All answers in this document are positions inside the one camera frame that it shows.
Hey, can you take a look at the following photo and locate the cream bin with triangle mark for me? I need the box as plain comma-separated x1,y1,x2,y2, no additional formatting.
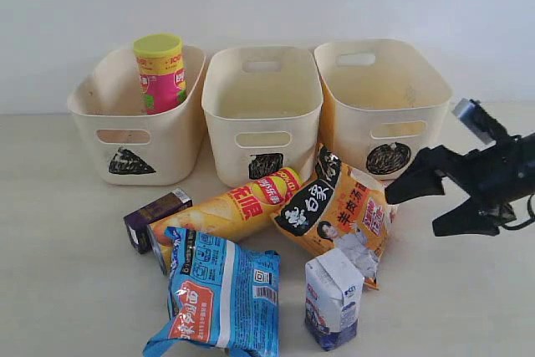
67,46,206,186

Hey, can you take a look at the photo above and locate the pink chips can yellow lid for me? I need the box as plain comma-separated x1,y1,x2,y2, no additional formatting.
133,33,187,115

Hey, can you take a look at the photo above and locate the blue noodle snack bag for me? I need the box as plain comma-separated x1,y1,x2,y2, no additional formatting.
143,227,281,356

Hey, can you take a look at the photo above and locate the white blue milk carton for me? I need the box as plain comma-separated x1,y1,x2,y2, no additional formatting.
304,248,364,351

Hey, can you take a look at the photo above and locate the cream bin with circle mark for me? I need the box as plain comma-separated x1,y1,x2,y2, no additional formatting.
313,39,452,181

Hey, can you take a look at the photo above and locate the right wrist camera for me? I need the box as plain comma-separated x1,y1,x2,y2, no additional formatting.
452,99,520,149

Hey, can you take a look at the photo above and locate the dark purple small box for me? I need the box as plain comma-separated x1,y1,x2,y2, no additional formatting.
123,187,193,254

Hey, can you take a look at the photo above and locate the orange noodle snack bag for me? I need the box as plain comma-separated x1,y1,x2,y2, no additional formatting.
271,143,398,289

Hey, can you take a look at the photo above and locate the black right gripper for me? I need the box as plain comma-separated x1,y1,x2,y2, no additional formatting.
385,136,521,237

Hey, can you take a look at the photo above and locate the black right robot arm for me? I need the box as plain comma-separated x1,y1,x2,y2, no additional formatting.
385,135,534,237

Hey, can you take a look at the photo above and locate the cream bin with square mark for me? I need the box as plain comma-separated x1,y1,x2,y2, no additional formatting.
201,46,324,187

